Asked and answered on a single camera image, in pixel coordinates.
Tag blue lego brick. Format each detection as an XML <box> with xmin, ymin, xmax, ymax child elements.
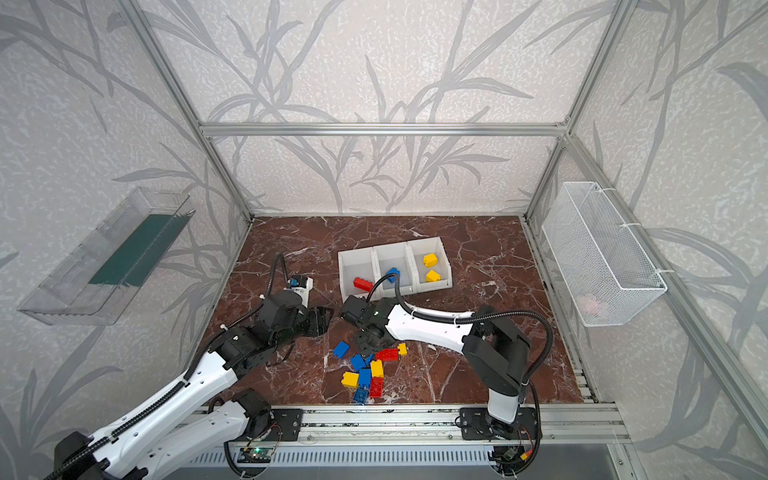
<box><xmin>358</xmin><ymin>368</ymin><xmax>372</xmax><ymax>389</ymax></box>
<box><xmin>350</xmin><ymin>354</ymin><xmax>368</xmax><ymax>372</ymax></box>
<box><xmin>353</xmin><ymin>387</ymin><xmax>369</xmax><ymax>405</ymax></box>
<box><xmin>332</xmin><ymin>341</ymin><xmax>350</xmax><ymax>359</ymax></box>
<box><xmin>385</xmin><ymin>267</ymin><xmax>400</xmax><ymax>284</ymax></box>

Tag red lego brick long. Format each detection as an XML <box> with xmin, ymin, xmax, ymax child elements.
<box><xmin>353</xmin><ymin>277</ymin><xmax>373</xmax><ymax>292</ymax></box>

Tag blue lego brick top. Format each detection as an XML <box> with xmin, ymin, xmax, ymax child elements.
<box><xmin>385</xmin><ymin>267</ymin><xmax>400</xmax><ymax>284</ymax></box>

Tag yellow lego brick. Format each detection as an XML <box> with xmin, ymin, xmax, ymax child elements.
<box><xmin>425</xmin><ymin>270</ymin><xmax>442</xmax><ymax>283</ymax></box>
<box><xmin>369</xmin><ymin>360</ymin><xmax>384</xmax><ymax>378</ymax></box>
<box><xmin>341</xmin><ymin>371</ymin><xmax>359</xmax><ymax>389</ymax></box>
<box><xmin>422</xmin><ymin>253</ymin><xmax>439</xmax><ymax>268</ymax></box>

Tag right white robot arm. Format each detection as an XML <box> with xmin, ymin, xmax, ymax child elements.
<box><xmin>341</xmin><ymin>296</ymin><xmax>554</xmax><ymax>444</ymax></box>

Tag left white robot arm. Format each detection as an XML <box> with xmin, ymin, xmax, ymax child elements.
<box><xmin>49</xmin><ymin>289</ymin><xmax>333</xmax><ymax>479</ymax></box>

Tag red eight-stud lego brick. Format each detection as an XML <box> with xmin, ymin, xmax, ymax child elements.
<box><xmin>375</xmin><ymin>348</ymin><xmax>400</xmax><ymax>362</ymax></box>

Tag red lego brick bottom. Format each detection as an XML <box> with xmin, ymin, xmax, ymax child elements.
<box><xmin>369</xmin><ymin>377</ymin><xmax>384</xmax><ymax>398</ymax></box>

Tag middle white bin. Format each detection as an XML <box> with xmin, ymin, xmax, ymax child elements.
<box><xmin>373</xmin><ymin>242</ymin><xmax>416</xmax><ymax>296</ymax></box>

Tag blue lego brick bottom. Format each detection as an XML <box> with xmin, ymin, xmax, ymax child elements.
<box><xmin>353</xmin><ymin>387</ymin><xmax>369</xmax><ymax>405</ymax></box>

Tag right white bin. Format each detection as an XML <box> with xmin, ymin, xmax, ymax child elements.
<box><xmin>407</xmin><ymin>237</ymin><xmax>453</xmax><ymax>293</ymax></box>

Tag green circuit board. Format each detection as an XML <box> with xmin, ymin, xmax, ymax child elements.
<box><xmin>236</xmin><ymin>447</ymin><xmax>275</xmax><ymax>465</ymax></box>

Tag pink object in basket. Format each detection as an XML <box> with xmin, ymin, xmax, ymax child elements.
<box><xmin>576</xmin><ymin>294</ymin><xmax>606</xmax><ymax>318</ymax></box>

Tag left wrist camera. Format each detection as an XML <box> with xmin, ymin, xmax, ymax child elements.
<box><xmin>288</xmin><ymin>275</ymin><xmax>313</xmax><ymax>307</ymax></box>

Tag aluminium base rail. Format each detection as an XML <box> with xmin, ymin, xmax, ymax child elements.
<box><xmin>122</xmin><ymin>403</ymin><xmax>631</xmax><ymax>448</ymax></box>

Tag clear plastic wall tray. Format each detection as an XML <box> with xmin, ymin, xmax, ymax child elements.
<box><xmin>18</xmin><ymin>187</ymin><xmax>196</xmax><ymax>326</ymax></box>

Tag white wire mesh basket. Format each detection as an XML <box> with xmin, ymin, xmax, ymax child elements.
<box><xmin>542</xmin><ymin>181</ymin><xmax>667</xmax><ymax>327</ymax></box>

